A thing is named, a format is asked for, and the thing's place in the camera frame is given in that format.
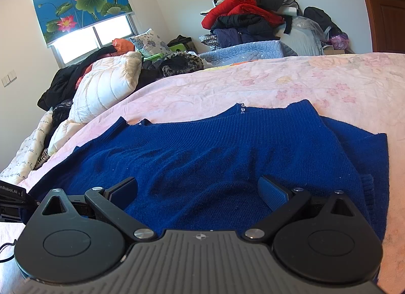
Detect dark navy jacket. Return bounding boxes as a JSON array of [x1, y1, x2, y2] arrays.
[[211, 14, 279, 48]]

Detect blue knit sweater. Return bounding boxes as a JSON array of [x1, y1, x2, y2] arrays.
[[30, 100, 389, 238]]

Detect black garment by window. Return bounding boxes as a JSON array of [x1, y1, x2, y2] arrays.
[[37, 45, 117, 111]]

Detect red jacket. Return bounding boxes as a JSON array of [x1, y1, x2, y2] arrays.
[[201, 0, 284, 30]]

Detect floral grey pillow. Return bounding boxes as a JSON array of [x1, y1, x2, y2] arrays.
[[129, 28, 172, 58]]

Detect light blue quilted blanket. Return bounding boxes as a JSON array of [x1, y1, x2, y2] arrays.
[[198, 40, 298, 67]]

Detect brown wooden door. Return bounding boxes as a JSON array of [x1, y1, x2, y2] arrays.
[[365, 0, 404, 53]]

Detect white script-print quilt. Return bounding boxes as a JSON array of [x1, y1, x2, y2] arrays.
[[1, 108, 53, 184]]

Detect leopard print garment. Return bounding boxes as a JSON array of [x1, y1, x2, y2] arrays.
[[158, 51, 204, 77]]

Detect orange garment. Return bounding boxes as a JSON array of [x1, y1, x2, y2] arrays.
[[112, 38, 135, 56]]

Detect white wall switch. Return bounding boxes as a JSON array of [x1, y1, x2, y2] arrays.
[[1, 70, 17, 87]]

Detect window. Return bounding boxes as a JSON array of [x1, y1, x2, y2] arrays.
[[49, 14, 138, 68]]

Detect green plastic stool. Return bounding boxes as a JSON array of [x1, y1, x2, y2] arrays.
[[143, 44, 186, 62]]

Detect pink bed sheet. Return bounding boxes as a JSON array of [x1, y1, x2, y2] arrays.
[[22, 53, 404, 293]]

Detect purple plastic bag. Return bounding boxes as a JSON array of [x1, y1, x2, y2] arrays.
[[330, 32, 350, 50]]

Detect white puffer jacket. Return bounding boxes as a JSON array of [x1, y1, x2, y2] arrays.
[[47, 51, 142, 156]]

